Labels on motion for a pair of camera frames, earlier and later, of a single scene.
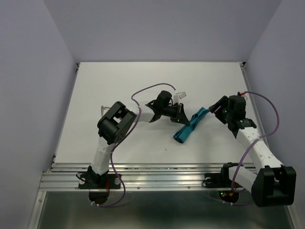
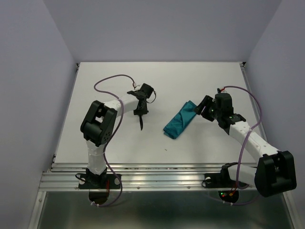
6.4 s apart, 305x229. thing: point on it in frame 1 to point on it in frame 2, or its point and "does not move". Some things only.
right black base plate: (217, 181) does not move
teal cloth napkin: (181, 134) to (175, 126)
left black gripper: (182, 117) to (144, 111)
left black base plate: (99, 181) does not move
